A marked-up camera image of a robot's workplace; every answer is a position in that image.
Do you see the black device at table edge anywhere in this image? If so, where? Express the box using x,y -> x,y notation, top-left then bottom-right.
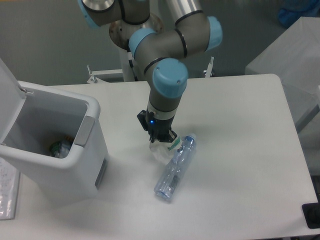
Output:
302,202 -> 320,229

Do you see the white trash can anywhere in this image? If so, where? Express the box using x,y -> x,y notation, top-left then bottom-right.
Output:
0,63 -> 108,198

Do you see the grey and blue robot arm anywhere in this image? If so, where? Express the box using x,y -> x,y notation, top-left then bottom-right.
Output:
78,0 -> 223,143

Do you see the black cable on pedestal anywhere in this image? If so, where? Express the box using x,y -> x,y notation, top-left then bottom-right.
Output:
126,38 -> 139,82

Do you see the white pedestal base frame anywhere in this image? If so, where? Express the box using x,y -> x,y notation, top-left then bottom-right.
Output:
86,56 -> 216,85

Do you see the clear plastic water bottle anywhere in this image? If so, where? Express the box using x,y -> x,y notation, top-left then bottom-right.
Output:
153,133 -> 197,202

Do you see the paper sheet in plastic sleeve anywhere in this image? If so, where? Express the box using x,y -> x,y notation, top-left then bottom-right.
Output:
0,158 -> 20,221

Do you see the trash inside the can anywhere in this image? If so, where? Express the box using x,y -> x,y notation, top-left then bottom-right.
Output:
49,135 -> 74,159

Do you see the blue plastic bag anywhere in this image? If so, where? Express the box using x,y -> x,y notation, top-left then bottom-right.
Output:
277,0 -> 320,29

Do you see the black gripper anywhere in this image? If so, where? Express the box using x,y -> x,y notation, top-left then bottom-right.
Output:
137,110 -> 178,143

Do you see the white covered cabinet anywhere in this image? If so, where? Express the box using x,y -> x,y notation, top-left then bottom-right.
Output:
245,17 -> 320,132

